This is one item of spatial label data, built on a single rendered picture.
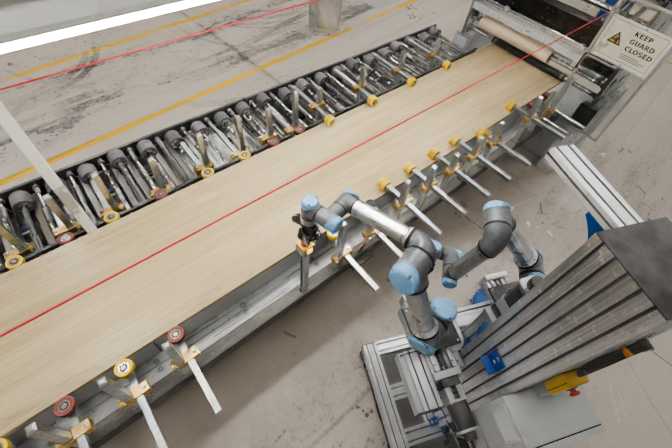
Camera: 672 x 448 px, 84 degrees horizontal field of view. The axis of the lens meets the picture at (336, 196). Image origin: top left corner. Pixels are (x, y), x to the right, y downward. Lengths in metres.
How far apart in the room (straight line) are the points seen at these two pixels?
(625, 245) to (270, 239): 1.69
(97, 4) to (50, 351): 1.65
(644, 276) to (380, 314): 2.15
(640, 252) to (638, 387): 2.58
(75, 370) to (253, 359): 1.17
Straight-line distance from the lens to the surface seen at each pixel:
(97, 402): 2.45
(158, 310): 2.18
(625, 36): 3.91
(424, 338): 1.69
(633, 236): 1.29
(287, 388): 2.87
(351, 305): 3.06
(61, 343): 2.30
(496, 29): 4.39
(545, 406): 1.87
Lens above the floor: 2.82
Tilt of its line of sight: 51 degrees down
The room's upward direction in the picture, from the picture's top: 7 degrees clockwise
